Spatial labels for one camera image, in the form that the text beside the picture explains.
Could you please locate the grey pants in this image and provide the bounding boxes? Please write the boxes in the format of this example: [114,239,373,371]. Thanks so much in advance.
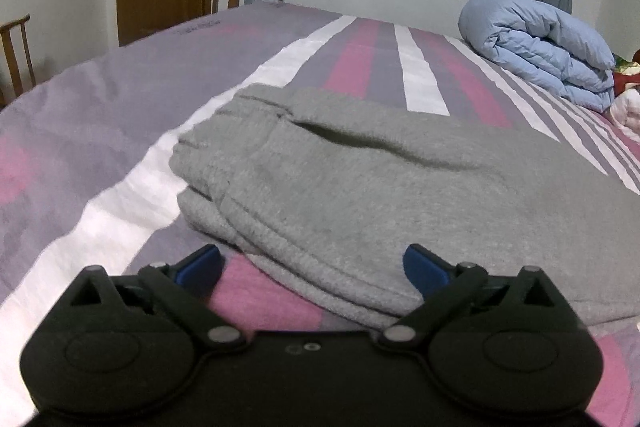
[169,84,639,331]

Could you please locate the pink white folded blanket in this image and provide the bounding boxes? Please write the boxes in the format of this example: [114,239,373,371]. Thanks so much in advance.
[606,87,640,143]

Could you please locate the light blue folded duvet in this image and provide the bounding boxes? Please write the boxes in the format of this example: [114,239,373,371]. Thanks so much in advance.
[458,0,615,113]

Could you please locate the red folded cloth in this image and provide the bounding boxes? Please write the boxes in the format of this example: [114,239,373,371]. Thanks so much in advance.
[613,50,640,98]

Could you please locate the wooden chair at left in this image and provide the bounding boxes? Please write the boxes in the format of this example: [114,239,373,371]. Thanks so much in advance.
[1,14,37,98]

